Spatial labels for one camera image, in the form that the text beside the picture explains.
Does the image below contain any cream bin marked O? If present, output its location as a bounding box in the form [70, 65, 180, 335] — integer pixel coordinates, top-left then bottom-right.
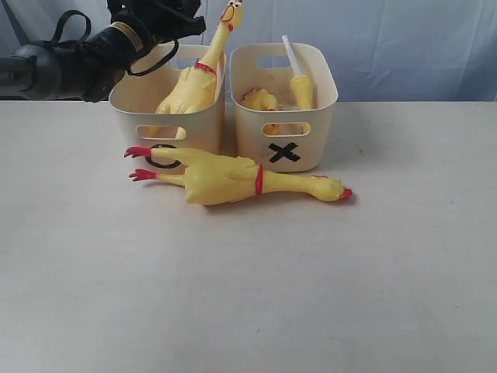
[109, 44, 226, 153]

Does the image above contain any yellow rubber chicken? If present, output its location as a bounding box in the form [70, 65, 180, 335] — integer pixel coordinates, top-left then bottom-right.
[124, 146, 353, 206]
[145, 0, 246, 140]

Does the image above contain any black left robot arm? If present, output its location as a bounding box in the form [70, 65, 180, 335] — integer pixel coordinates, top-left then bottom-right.
[1, 1, 206, 103]

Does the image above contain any blue-grey backdrop curtain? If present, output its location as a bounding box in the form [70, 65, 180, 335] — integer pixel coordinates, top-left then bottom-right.
[0, 0, 497, 103]

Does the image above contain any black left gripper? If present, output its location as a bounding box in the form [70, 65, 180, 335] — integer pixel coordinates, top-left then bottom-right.
[107, 0, 206, 43]

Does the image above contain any headless rubber chicken body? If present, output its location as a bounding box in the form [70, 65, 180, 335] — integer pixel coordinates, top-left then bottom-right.
[242, 89, 310, 135]

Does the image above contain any chicken neck with white squeaker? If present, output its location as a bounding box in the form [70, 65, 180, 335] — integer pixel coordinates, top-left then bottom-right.
[281, 35, 313, 110]

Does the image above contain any cream bin marked X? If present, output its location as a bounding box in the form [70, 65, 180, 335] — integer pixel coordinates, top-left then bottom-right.
[230, 43, 338, 173]

